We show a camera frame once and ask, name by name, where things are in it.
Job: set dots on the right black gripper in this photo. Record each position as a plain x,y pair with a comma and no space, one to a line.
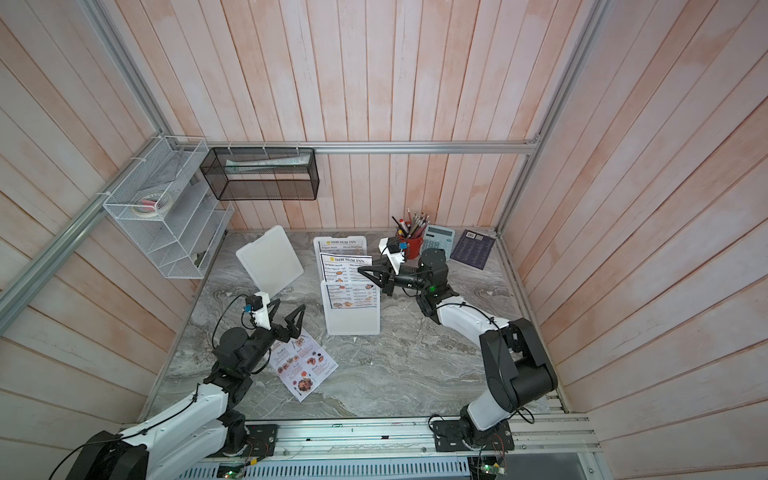
387,283

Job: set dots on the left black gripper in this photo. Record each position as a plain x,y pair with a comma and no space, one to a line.
295,331

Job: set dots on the dim sum menu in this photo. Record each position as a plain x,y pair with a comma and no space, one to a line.
349,281
343,246

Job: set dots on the white narrow rack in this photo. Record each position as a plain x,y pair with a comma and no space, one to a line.
270,261
355,322
331,273

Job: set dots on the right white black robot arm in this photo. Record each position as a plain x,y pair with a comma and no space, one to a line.
517,368

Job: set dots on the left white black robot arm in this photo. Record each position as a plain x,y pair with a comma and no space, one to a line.
203,423

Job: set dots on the red pen cup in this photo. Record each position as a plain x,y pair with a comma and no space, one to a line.
410,233

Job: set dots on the left red white menu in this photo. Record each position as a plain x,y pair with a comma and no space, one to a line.
302,365

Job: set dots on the grey desk calculator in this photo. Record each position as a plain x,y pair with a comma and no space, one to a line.
438,237

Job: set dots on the dark purple card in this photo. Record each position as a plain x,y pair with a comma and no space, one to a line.
473,249

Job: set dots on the paper inside black basket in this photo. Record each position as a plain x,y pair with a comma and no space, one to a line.
281,165

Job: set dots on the tape roll on shelf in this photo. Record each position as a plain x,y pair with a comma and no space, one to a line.
151,205

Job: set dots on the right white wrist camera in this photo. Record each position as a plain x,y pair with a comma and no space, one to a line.
391,249

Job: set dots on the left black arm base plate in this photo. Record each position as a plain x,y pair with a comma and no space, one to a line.
257,440

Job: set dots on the black mesh wall basket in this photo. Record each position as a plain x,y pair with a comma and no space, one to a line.
301,186

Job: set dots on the white wire wall shelf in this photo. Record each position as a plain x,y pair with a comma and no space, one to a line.
168,209

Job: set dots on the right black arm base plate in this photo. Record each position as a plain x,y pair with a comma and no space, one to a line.
460,435

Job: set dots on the aluminium front rail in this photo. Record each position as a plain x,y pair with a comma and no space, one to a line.
411,437

